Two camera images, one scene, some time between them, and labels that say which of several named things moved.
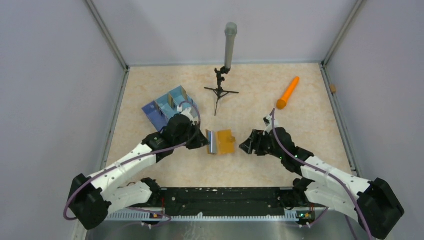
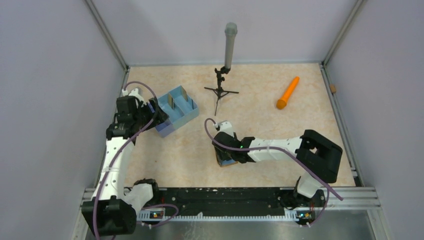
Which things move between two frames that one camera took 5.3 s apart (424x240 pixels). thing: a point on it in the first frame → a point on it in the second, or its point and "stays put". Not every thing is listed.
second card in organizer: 184,93 stays put
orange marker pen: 282,103 stays put
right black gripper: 255,142 → 221,155
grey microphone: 231,30 stays put
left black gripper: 200,140 → 161,116
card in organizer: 170,100 stays put
